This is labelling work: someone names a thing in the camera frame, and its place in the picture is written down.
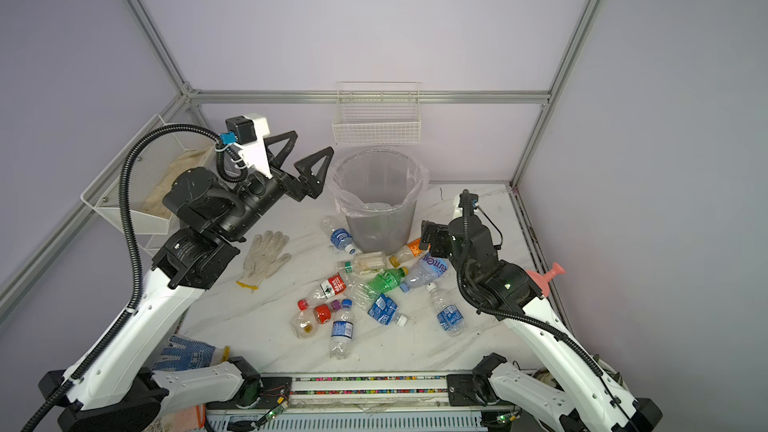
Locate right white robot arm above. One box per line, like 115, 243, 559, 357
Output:
420, 190, 663, 431

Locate round red cap bottle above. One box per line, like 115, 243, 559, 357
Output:
290, 304, 332, 339

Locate clear plastic bin liner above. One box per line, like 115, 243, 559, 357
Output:
326, 147, 430, 218

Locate large crushed blue label bottle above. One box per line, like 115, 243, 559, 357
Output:
399, 253, 449, 293

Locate clear green cap bottle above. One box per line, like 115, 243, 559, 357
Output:
341, 251, 390, 275

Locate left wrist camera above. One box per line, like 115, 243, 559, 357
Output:
221, 114, 272, 179

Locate white mesh shelf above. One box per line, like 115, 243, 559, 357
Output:
81, 132, 215, 238
142, 217, 180, 256

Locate green Sprite bottle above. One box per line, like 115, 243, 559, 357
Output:
350, 267, 409, 307

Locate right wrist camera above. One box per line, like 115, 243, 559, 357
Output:
458, 189, 479, 214

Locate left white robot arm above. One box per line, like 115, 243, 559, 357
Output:
25, 116, 334, 431

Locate white wire wall basket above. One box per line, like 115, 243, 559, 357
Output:
332, 81, 422, 146

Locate orange label juice bottle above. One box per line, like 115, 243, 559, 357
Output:
389, 238, 426, 268

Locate white mesh lower shelf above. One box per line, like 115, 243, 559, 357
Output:
142, 217, 180, 256

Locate white cotton work glove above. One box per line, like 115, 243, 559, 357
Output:
237, 230, 291, 290

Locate pink spray bottle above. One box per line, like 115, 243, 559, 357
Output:
526, 263, 566, 298

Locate blue dotted work glove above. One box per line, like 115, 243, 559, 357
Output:
151, 335, 231, 372

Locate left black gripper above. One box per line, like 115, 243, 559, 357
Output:
218, 132, 331, 243

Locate grey mesh waste bin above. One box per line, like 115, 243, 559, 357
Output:
329, 147, 430, 254

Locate blue label bottle near bin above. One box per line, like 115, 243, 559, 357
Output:
320, 216, 357, 255

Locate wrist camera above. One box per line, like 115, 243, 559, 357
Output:
221, 114, 272, 179
458, 189, 479, 214

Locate blue cap water bottle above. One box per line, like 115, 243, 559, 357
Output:
329, 299, 355, 360

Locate white mesh upper shelf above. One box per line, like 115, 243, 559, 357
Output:
81, 132, 215, 238

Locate red label clear bottle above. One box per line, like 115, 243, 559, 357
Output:
297, 274, 347, 311

